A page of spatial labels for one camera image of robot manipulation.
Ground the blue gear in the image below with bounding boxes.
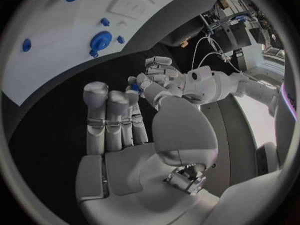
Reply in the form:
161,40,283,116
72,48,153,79
90,30,113,51

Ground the white task board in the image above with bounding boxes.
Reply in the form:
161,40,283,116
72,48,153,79
3,0,203,107

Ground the blue plug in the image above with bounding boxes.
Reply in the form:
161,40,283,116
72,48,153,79
130,83,142,95

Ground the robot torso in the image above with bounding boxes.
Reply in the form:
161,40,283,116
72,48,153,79
200,81,300,198

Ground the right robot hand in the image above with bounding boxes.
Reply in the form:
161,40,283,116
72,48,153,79
74,81,220,225

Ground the equipment rack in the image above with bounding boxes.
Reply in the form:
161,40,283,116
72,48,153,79
201,0,286,76

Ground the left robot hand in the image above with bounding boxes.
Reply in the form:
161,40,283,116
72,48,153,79
126,55,189,111

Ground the white cable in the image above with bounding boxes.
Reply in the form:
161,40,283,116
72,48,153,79
190,36,230,71
197,52,259,83

